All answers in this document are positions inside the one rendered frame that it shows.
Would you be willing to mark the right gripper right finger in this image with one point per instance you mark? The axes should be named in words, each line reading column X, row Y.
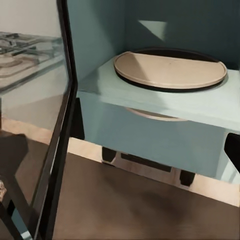
column 232, row 148

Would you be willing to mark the microwave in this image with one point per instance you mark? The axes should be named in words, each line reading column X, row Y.
column 176, row 54

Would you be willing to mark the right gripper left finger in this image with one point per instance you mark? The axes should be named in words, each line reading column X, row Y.
column 12, row 149

